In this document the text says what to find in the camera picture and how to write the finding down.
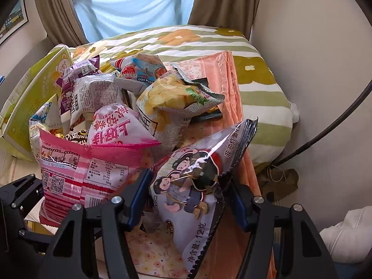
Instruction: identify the orange floral cloth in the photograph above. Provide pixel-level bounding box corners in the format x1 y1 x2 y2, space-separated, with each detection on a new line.
125 51 276 279

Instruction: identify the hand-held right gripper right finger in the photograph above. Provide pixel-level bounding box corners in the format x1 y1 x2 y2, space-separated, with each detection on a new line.
221 177 339 279

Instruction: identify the light blue cloth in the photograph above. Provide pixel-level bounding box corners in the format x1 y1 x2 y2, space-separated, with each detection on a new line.
73 0 198 43

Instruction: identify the small dark snack packet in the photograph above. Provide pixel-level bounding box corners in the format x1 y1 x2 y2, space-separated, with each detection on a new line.
190 77 224 123

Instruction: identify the white cheese snack bag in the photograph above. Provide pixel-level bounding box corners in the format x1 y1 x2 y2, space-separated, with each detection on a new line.
28 93 63 163

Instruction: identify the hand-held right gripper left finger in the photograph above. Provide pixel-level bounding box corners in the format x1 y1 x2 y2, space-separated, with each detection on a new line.
38 167 154 279

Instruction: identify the brown curtain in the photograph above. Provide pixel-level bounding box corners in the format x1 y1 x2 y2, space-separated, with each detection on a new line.
188 0 260 39
32 0 88 46

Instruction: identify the cartoon figure snack bag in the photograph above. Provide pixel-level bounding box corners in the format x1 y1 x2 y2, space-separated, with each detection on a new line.
148 118 259 279

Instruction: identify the white fluffy cloth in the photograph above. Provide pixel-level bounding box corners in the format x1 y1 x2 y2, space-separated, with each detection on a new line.
319 206 372 266

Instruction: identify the pink white candy bag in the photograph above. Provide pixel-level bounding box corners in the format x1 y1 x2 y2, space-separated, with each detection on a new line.
87 103 156 146

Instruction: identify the green striped floral quilt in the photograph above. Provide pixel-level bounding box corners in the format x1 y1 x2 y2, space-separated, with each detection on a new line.
54 25 294 166

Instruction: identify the framed houses picture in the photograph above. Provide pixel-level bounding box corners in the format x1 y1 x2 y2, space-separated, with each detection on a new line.
0 0 29 46

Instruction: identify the purple snack bag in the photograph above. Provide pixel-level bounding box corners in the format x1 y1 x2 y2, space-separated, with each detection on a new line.
60 55 101 117

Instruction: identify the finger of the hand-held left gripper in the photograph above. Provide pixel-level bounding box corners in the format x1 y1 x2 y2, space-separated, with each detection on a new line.
0 174 60 257

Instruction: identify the grey newsprint snack bag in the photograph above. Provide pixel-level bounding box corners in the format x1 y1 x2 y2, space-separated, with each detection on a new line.
70 73 147 130

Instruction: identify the green cardboard box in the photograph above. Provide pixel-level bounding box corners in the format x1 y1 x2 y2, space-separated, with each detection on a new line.
0 46 76 161

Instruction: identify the potato chip bag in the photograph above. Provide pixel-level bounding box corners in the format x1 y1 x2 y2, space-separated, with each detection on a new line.
136 62 226 152

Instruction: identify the black cable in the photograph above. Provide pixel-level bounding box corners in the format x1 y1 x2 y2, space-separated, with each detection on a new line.
275 81 372 167

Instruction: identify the brown pillow snack bag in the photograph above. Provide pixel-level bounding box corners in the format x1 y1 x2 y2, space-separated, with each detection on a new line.
62 128 91 146

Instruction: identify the shrimp flakes snack bag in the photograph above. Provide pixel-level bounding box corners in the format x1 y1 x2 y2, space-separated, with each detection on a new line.
110 53 168 86

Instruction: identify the pink striped snack bag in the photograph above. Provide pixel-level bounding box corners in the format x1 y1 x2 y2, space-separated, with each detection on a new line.
39 128 162 227

